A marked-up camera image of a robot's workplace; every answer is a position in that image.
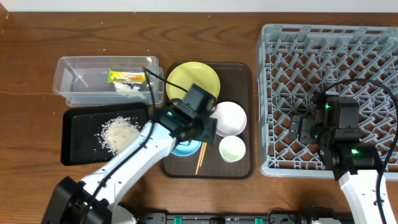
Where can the grey plastic dishwasher rack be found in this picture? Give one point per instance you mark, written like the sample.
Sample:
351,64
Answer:
295,62

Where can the pale pink bowl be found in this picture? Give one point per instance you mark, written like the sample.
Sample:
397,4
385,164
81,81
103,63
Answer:
231,119

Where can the light blue bowl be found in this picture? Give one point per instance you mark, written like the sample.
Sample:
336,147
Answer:
186,148

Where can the white tissue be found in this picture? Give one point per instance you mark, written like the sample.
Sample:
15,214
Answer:
125,87

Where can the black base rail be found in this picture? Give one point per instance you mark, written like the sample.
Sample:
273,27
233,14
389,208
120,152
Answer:
275,216

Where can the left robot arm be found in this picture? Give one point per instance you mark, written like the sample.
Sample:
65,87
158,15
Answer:
96,197

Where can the dark brown serving tray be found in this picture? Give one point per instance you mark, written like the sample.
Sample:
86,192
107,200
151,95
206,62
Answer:
236,86

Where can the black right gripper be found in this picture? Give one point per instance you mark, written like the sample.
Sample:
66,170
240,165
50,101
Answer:
306,123

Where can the clear plastic bin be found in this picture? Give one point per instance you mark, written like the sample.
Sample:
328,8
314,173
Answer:
83,80

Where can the pile of white rice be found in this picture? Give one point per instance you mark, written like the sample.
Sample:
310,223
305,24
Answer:
117,133

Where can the wooden chopstick right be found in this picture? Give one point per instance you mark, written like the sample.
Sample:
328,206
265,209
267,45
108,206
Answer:
202,153

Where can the white cup green inside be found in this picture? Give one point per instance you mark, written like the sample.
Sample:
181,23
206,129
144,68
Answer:
232,149

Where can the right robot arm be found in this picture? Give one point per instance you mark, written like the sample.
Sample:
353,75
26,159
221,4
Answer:
356,166

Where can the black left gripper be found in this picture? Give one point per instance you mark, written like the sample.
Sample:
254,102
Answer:
210,137

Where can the yellow round plate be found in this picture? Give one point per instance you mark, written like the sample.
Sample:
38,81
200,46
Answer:
201,74

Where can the green snack wrapper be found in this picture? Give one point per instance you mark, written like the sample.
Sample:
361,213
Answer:
115,76

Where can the black waste tray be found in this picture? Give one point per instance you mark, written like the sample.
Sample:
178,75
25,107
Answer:
82,127

